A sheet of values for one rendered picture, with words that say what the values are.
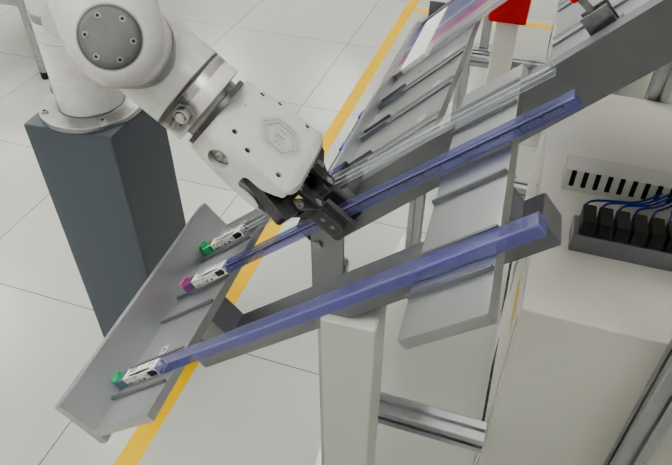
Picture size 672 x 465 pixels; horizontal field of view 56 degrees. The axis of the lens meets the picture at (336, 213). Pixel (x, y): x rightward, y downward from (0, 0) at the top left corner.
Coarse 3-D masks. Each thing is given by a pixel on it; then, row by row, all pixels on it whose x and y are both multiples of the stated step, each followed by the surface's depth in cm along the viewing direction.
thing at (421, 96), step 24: (456, 48) 107; (408, 72) 120; (432, 72) 106; (456, 72) 97; (408, 96) 107; (432, 96) 96; (384, 120) 105; (408, 120) 96; (432, 120) 87; (384, 144) 96
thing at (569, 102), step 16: (560, 96) 49; (576, 96) 48; (528, 112) 50; (544, 112) 49; (560, 112) 48; (496, 128) 52; (512, 128) 50; (528, 128) 50; (464, 144) 54; (480, 144) 52; (496, 144) 52; (432, 160) 56; (448, 160) 54; (464, 160) 54; (400, 176) 58; (416, 176) 56; (432, 176) 56; (368, 192) 60; (384, 192) 58; (400, 192) 58; (352, 208) 61; (304, 224) 65; (272, 240) 68; (288, 240) 66; (240, 256) 71; (256, 256) 69; (192, 288) 76
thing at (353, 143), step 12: (420, 24) 140; (408, 36) 135; (396, 60) 126; (384, 84) 119; (372, 96) 116; (384, 96) 117; (372, 108) 113; (360, 120) 109; (372, 120) 111; (360, 132) 107; (348, 144) 103; (360, 144) 105; (348, 156) 102
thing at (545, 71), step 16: (544, 64) 56; (512, 80) 58; (528, 80) 57; (544, 80) 56; (496, 96) 59; (512, 96) 58; (464, 112) 60; (480, 112) 60; (432, 128) 63; (448, 128) 62; (400, 144) 65; (416, 144) 64; (368, 160) 68; (384, 160) 67; (336, 176) 71; (352, 176) 69; (256, 224) 79
